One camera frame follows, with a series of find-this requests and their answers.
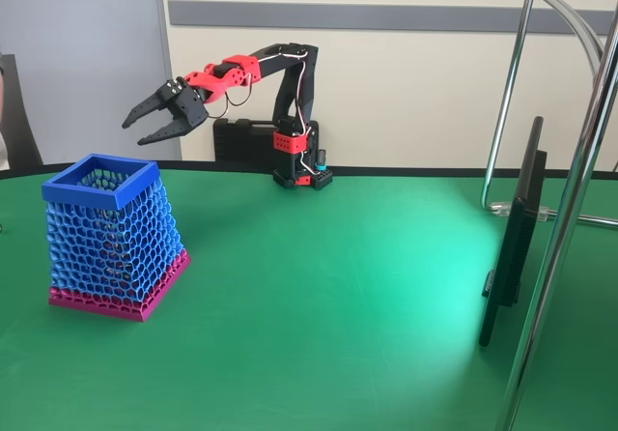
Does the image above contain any blue and pink lattice basket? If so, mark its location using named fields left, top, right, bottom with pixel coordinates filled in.
left=41, top=154, right=192, bottom=324

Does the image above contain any black plastic tool case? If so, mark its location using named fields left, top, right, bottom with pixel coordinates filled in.
left=212, top=117, right=321, bottom=164

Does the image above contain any black chair backrest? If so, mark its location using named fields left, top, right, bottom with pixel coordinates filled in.
left=0, top=53, right=43, bottom=170

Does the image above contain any green cloth with black edge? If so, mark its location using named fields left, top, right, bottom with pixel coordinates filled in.
left=0, top=159, right=618, bottom=431

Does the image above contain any clear plastic clamp piece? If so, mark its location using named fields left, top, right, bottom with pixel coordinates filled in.
left=491, top=200, right=552, bottom=222

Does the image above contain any black LED light panel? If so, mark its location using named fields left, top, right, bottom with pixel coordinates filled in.
left=477, top=116, right=549, bottom=350

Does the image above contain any chrome metal tube stand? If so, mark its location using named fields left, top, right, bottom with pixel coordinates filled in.
left=480, top=0, right=618, bottom=431

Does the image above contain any black clamp with teal ring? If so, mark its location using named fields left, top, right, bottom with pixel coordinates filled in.
left=311, top=148, right=335, bottom=191

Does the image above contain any grey wall rail strip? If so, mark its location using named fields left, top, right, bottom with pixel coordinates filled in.
left=167, top=0, right=615, bottom=35

